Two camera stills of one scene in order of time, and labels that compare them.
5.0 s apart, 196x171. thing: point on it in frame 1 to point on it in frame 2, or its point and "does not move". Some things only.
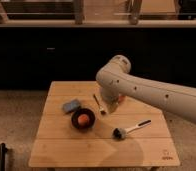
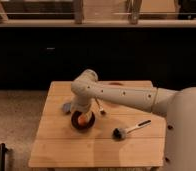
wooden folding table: (76, 130) does not move
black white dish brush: (120, 133) does not move
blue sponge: (69, 107) does not move
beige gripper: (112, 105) to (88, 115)
